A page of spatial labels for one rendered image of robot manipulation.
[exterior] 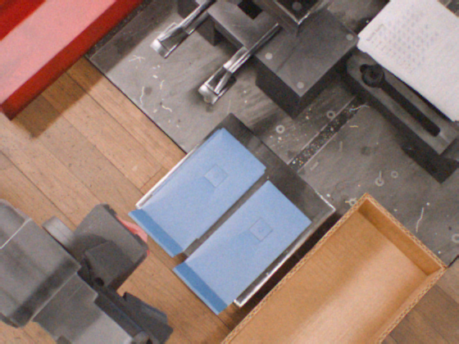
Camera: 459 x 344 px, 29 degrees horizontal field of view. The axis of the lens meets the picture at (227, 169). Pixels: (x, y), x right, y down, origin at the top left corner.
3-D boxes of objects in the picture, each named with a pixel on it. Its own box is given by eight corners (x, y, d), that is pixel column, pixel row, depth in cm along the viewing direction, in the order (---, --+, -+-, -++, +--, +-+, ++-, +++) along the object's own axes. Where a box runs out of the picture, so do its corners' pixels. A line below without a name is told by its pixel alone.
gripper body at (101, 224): (152, 246, 85) (120, 263, 78) (90, 316, 88) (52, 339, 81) (106, 198, 86) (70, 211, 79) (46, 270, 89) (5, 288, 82)
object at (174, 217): (129, 219, 101) (127, 214, 98) (223, 128, 104) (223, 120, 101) (173, 261, 100) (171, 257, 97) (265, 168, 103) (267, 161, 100)
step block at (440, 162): (400, 147, 106) (417, 124, 98) (416, 131, 107) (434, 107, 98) (440, 184, 105) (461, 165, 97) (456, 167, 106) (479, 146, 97)
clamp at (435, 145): (331, 88, 108) (344, 57, 98) (350, 70, 109) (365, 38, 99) (423, 171, 106) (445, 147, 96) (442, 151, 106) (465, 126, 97)
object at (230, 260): (173, 273, 100) (172, 269, 97) (268, 180, 103) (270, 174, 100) (216, 317, 99) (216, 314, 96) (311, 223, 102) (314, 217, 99)
